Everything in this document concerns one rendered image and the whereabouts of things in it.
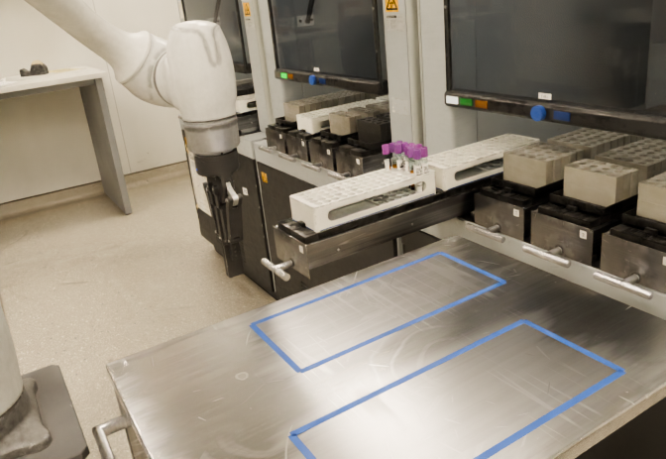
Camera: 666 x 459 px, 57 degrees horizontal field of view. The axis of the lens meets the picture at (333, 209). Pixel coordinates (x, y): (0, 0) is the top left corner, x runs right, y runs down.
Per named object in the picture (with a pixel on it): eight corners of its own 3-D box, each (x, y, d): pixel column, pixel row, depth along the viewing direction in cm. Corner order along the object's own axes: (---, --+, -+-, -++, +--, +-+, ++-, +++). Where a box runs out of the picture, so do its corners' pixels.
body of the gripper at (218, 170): (245, 149, 103) (252, 200, 106) (225, 141, 110) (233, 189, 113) (202, 159, 100) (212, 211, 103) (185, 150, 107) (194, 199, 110)
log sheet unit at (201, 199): (196, 209, 308) (183, 140, 296) (217, 223, 286) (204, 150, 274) (192, 210, 307) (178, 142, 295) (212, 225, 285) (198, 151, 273)
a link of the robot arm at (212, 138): (224, 109, 109) (229, 141, 111) (174, 118, 104) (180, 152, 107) (245, 115, 101) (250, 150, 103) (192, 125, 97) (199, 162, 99)
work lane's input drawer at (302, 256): (512, 178, 157) (512, 144, 154) (557, 190, 146) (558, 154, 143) (257, 264, 123) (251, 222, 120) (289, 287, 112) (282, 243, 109)
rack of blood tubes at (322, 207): (407, 188, 137) (406, 162, 135) (437, 198, 129) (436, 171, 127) (291, 224, 123) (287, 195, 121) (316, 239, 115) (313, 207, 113)
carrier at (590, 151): (597, 172, 129) (598, 145, 127) (591, 174, 128) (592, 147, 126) (551, 163, 138) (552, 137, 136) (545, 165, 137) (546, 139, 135)
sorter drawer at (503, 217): (662, 155, 163) (665, 121, 160) (716, 164, 152) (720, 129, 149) (458, 229, 129) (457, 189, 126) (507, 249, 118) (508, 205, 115)
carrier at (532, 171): (553, 188, 123) (554, 160, 121) (546, 190, 122) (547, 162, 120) (508, 176, 132) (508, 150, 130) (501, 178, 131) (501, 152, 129)
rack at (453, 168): (508, 157, 152) (508, 133, 149) (540, 165, 143) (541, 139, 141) (414, 186, 138) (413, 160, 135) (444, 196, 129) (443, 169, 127)
